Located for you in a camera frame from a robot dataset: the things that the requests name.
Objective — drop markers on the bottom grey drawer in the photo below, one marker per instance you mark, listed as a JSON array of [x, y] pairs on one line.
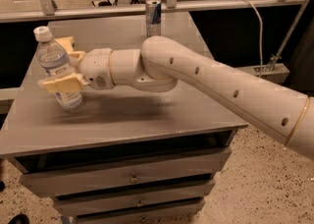
[[139, 215]]

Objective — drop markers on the black object bottom left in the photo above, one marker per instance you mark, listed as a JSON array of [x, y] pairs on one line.
[[19, 219]]

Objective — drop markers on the clear blue-label plastic bottle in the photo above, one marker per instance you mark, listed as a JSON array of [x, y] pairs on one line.
[[54, 59]]

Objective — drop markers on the middle grey drawer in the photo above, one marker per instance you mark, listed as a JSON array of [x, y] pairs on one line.
[[134, 198]]

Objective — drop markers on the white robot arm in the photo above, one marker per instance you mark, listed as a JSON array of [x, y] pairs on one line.
[[283, 114]]

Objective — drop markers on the yellow sponge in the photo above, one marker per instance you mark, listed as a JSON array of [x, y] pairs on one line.
[[67, 43]]

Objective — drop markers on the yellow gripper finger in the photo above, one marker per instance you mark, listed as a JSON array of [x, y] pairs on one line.
[[75, 57], [69, 83]]

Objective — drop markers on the top grey drawer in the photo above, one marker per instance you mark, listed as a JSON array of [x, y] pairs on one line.
[[124, 173]]

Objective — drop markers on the silver blue redbull can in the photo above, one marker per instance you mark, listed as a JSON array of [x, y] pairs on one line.
[[153, 17]]

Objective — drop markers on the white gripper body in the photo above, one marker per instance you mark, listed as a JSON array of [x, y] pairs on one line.
[[95, 69]]

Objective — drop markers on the grey drawer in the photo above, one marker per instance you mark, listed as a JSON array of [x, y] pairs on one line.
[[124, 173], [139, 215], [134, 198]]

